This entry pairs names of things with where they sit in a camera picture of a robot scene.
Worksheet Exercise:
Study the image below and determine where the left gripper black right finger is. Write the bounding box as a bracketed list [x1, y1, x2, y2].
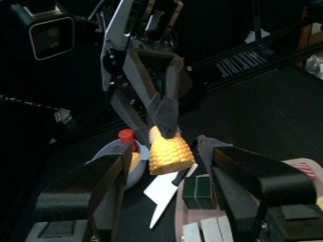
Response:
[190, 135, 317, 242]

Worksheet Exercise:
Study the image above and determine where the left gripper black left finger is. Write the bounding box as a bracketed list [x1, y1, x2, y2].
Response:
[34, 143, 133, 242]

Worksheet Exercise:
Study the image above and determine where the grey-padded finger of the right gripper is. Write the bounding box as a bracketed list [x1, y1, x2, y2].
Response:
[124, 48, 185, 140]
[109, 88, 150, 146]

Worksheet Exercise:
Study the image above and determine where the yellow toy corn cob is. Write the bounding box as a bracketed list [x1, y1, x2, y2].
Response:
[148, 126, 196, 176]

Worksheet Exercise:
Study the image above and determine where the pale blue bowl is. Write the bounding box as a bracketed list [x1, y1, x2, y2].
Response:
[85, 138, 150, 191]

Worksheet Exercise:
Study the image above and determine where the red toy cylinder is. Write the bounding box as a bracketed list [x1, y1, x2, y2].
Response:
[117, 128, 138, 153]

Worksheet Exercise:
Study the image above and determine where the yellow toy piece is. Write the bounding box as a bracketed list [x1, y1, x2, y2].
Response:
[126, 151, 142, 173]

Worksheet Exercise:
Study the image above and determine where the red striped salmon topping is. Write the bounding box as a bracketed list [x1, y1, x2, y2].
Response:
[291, 162, 316, 182]

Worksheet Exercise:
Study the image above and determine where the dark green toy block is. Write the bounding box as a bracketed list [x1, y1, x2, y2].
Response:
[181, 176, 200, 209]
[196, 175, 218, 210]

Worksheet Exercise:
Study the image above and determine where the white tag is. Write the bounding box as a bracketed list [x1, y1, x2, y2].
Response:
[53, 108, 74, 124]

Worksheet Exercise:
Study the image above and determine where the white toy knife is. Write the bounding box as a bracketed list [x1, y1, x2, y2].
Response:
[142, 162, 198, 230]

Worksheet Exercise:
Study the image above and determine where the white toy rice block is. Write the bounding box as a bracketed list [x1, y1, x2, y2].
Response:
[216, 216, 234, 242]
[181, 221, 202, 242]
[198, 216, 222, 242]

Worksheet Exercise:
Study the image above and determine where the pink sushi tray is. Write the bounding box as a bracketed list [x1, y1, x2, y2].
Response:
[173, 157, 323, 242]

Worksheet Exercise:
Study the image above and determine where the crumpled clear plastic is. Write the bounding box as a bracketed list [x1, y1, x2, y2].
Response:
[304, 53, 323, 80]

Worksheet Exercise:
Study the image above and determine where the brown cardboard box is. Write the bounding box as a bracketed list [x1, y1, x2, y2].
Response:
[296, 5, 323, 50]

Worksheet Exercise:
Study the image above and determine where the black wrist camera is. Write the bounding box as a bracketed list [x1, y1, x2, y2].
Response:
[10, 3, 102, 61]

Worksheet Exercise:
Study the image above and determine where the black frame rail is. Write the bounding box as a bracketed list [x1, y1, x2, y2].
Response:
[184, 18, 323, 93]

